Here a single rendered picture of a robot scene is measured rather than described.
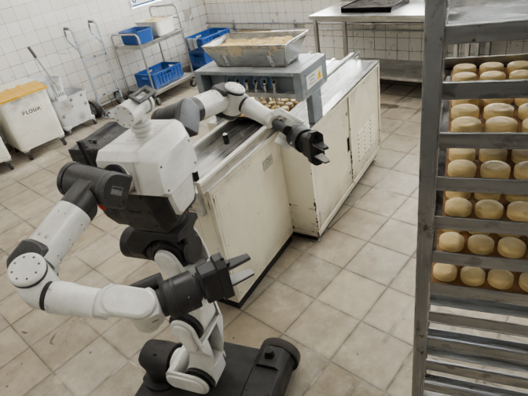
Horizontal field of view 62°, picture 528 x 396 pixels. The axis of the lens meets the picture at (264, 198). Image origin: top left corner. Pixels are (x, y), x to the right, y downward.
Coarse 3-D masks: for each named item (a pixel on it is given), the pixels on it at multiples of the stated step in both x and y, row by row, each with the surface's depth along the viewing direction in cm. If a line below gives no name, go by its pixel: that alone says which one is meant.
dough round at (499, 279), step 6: (492, 270) 96; (498, 270) 96; (504, 270) 95; (492, 276) 94; (498, 276) 94; (504, 276) 94; (510, 276) 94; (492, 282) 94; (498, 282) 93; (504, 282) 92; (510, 282) 93; (498, 288) 94; (504, 288) 93
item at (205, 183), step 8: (352, 56) 337; (336, 64) 320; (328, 72) 308; (264, 128) 244; (272, 128) 251; (256, 136) 237; (264, 136) 245; (248, 144) 232; (256, 144) 239; (232, 152) 225; (240, 152) 227; (248, 152) 234; (224, 160) 218; (232, 160) 222; (240, 160) 228; (216, 168) 213; (224, 168) 217; (232, 168) 223; (208, 176) 207; (216, 176) 212; (200, 184) 203; (208, 184) 208; (200, 192) 206
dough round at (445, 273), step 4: (436, 264) 100; (440, 264) 100; (444, 264) 100; (448, 264) 100; (436, 268) 99; (440, 268) 99; (444, 268) 99; (448, 268) 98; (452, 268) 98; (436, 272) 98; (440, 272) 98; (444, 272) 98; (448, 272) 98; (452, 272) 97; (456, 272) 98; (436, 276) 98; (440, 276) 97; (444, 276) 97; (448, 276) 97; (452, 276) 97; (444, 280) 98; (448, 280) 97; (452, 280) 98
